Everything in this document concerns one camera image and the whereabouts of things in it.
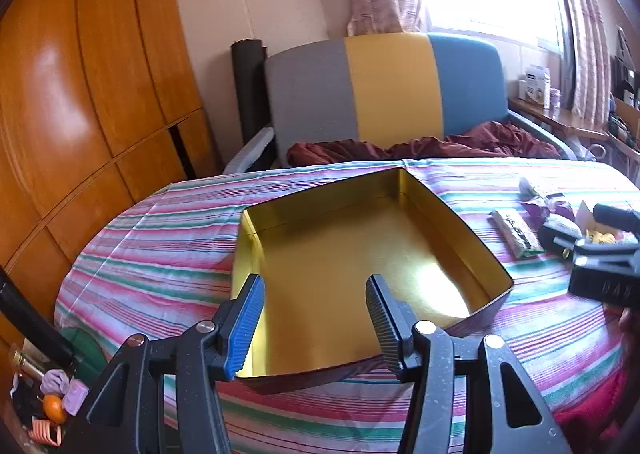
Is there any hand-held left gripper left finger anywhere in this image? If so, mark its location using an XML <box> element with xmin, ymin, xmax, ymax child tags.
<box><xmin>60</xmin><ymin>274</ymin><xmax>266</xmax><ymax>454</ymax></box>

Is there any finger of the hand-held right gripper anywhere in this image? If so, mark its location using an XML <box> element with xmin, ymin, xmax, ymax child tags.
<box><xmin>537</xmin><ymin>215</ymin><xmax>584</xmax><ymax>255</ymax></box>
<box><xmin>593</xmin><ymin>203</ymin><xmax>640</xmax><ymax>231</ymax></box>

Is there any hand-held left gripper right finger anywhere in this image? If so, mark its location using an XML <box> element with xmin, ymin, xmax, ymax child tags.
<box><xmin>365</xmin><ymin>274</ymin><xmax>573</xmax><ymax>454</ymax></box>

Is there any purple packet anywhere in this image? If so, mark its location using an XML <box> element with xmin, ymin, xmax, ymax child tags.
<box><xmin>520</xmin><ymin>195</ymin><xmax>575</xmax><ymax>225</ymax></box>

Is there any green snack bar packet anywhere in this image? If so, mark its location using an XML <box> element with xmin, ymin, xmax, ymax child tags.
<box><xmin>489</xmin><ymin>208</ymin><xmax>545</xmax><ymax>257</ymax></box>

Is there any gold tin box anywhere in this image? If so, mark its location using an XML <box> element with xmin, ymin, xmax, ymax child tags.
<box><xmin>231</xmin><ymin>168</ymin><xmax>515</xmax><ymax>395</ymax></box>

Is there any wooden desk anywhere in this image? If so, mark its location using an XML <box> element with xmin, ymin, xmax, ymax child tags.
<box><xmin>507</xmin><ymin>95</ymin><xmax>640</xmax><ymax>160</ymax></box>

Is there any cluttered wooden shelf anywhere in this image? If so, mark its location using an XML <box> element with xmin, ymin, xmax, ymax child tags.
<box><xmin>607</xmin><ymin>27</ymin><xmax>640</xmax><ymax>160</ymax></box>

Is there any striped tablecloth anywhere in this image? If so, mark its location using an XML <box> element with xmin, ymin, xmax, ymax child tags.
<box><xmin>54</xmin><ymin>158</ymin><xmax>640</xmax><ymax>454</ymax></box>

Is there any person's red clothing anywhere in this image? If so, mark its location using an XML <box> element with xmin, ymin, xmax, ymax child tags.
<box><xmin>552</xmin><ymin>369</ymin><xmax>640</xmax><ymax>454</ymax></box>

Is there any white carton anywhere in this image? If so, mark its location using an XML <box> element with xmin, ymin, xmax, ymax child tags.
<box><xmin>517</xmin><ymin>65</ymin><xmax>552</xmax><ymax>108</ymax></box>

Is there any maroon blanket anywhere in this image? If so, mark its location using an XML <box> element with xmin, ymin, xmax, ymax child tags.
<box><xmin>286</xmin><ymin>121</ymin><xmax>562</xmax><ymax>167</ymax></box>

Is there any pink small box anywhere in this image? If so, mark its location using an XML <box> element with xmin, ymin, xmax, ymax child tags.
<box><xmin>64</xmin><ymin>378</ymin><xmax>90</xmax><ymax>416</ymax></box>

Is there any purple scrunchie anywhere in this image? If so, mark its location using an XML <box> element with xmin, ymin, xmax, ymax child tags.
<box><xmin>40</xmin><ymin>369</ymin><xmax>71</xmax><ymax>395</ymax></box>

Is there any orange fruit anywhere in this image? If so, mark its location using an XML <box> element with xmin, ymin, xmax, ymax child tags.
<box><xmin>42</xmin><ymin>395</ymin><xmax>67</xmax><ymax>424</ymax></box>

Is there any black pole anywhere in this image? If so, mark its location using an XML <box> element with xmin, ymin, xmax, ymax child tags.
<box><xmin>0</xmin><ymin>267</ymin><xmax>78</xmax><ymax>370</ymax></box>

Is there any orange hair clip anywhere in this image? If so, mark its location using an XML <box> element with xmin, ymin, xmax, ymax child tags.
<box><xmin>27</xmin><ymin>416</ymin><xmax>63</xmax><ymax>447</ymax></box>

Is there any grey yellow blue padded chair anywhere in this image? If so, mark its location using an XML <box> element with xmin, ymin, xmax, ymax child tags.
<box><xmin>222</xmin><ymin>32</ymin><xmax>576</xmax><ymax>175</ymax></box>

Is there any black rolled mat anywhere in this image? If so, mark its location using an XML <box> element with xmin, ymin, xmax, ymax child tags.
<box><xmin>230</xmin><ymin>38</ymin><xmax>268</xmax><ymax>147</ymax></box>

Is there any wooden wardrobe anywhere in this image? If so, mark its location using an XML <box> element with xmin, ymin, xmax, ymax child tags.
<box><xmin>0</xmin><ymin>0</ymin><xmax>223</xmax><ymax>335</ymax></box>

